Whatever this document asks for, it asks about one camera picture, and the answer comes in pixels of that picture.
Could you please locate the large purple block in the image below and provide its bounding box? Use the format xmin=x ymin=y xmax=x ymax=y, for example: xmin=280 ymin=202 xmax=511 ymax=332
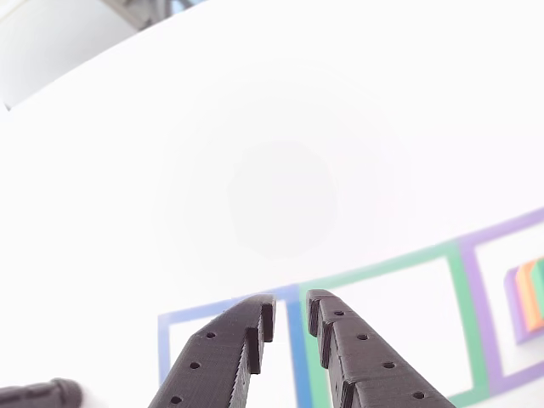
xmin=503 ymin=265 xmax=544 ymax=346

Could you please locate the orange block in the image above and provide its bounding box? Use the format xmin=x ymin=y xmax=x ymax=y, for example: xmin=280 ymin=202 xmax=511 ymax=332
xmin=516 ymin=259 xmax=544 ymax=333

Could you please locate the green cube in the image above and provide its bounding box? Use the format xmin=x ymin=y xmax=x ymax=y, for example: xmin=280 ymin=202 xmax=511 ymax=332
xmin=533 ymin=258 xmax=544 ymax=318

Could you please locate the blue tape square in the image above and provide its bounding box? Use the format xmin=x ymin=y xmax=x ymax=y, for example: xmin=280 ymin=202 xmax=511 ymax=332
xmin=157 ymin=283 xmax=314 ymax=408

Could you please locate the green tape square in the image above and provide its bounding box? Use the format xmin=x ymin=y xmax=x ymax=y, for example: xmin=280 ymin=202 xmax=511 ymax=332
xmin=297 ymin=240 xmax=490 ymax=408

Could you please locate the purple tape square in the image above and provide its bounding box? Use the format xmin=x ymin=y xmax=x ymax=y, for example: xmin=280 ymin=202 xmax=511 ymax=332
xmin=458 ymin=207 xmax=544 ymax=399

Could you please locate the black tripod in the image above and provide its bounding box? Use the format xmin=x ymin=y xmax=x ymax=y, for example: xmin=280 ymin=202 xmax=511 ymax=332
xmin=0 ymin=377 xmax=84 ymax=408

